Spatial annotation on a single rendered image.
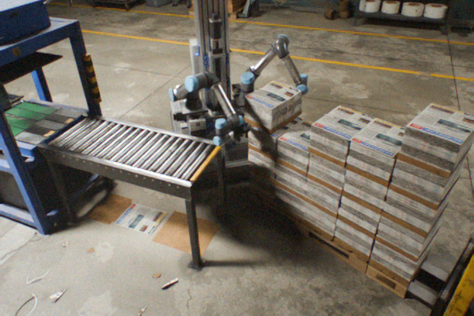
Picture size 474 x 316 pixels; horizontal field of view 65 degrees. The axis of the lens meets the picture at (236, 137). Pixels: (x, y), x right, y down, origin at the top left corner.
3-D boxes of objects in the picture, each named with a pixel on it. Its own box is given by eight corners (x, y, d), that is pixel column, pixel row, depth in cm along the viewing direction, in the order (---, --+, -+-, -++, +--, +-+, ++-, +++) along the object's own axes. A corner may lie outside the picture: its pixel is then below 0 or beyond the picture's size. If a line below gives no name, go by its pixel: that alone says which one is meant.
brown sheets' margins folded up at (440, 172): (391, 232, 291) (422, 125, 238) (429, 252, 274) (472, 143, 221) (367, 262, 268) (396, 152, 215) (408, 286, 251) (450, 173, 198)
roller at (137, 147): (156, 136, 302) (156, 130, 300) (120, 169, 266) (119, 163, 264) (152, 135, 304) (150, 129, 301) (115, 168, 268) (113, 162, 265)
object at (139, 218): (168, 213, 334) (167, 212, 334) (149, 235, 312) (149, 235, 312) (133, 202, 346) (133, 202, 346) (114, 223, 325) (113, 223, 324)
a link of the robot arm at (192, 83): (185, 99, 324) (211, 85, 276) (170, 104, 317) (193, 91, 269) (180, 85, 323) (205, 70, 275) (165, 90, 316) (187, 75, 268)
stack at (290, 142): (274, 181, 367) (277, 106, 322) (388, 245, 299) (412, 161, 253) (247, 202, 344) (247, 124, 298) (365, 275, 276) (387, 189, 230)
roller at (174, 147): (184, 142, 294) (185, 138, 291) (150, 178, 258) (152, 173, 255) (178, 140, 295) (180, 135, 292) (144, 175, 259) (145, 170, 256)
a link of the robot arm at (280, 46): (281, 40, 298) (309, 90, 315) (283, 36, 307) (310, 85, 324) (269, 47, 303) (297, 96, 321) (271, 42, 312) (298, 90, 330)
